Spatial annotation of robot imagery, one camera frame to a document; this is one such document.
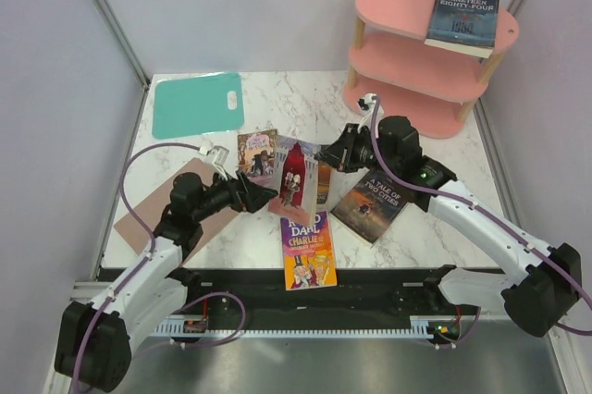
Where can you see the pink three-tier shelf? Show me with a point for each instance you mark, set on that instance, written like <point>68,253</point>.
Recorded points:
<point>433,87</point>

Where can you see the Nineteen Eighty-Four book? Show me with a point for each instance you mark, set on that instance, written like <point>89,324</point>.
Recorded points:
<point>464,26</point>

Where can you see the brown cardboard file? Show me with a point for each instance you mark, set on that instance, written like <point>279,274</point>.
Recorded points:
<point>151,208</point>

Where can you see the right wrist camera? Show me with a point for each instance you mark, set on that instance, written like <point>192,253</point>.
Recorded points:
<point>367,103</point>

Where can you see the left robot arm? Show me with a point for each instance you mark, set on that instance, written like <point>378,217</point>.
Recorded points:
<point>97,339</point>

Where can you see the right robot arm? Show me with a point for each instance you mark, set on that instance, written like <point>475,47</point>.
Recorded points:
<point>538,284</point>

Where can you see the Hamlet red cover book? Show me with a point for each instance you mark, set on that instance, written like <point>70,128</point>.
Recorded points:
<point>295,179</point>

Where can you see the teal plastic file folder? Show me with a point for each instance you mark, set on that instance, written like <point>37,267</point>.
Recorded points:
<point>199,105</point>

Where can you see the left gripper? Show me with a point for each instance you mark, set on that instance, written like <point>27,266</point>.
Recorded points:
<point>245,195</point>

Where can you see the dark orange Edward Bulane book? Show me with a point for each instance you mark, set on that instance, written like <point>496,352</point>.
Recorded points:
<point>323,184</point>

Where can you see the A Tale of Two Cities book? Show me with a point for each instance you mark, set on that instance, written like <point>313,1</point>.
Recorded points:
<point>370,207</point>

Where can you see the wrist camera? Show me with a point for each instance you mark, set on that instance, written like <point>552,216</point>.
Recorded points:
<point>216,158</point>
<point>367,103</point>

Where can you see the purple illustrated children's book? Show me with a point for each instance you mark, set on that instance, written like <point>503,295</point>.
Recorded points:
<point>256,155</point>

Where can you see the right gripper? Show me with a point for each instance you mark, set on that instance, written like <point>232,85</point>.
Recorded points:
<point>341,153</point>

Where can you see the Roald Dahl Charlie book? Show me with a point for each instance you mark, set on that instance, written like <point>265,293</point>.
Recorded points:
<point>308,254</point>

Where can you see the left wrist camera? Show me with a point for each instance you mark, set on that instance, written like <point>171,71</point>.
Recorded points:
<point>216,158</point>

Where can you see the white slotted cable duct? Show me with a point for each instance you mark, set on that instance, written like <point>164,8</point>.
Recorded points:
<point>179,327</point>

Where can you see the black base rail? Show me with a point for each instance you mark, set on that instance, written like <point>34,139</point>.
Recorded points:
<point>256,299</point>

